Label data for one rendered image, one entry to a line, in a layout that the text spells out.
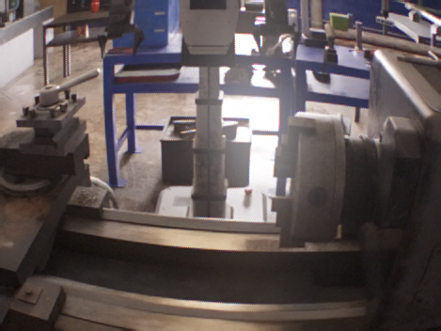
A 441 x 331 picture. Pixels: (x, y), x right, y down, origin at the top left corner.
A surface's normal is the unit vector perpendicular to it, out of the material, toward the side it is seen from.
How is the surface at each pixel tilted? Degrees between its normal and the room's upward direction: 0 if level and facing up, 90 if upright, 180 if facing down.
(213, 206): 90
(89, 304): 0
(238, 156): 90
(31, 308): 0
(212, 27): 90
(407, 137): 42
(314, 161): 48
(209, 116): 90
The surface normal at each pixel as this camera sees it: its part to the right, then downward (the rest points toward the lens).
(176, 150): -0.07, 0.47
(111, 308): 0.00, -0.88
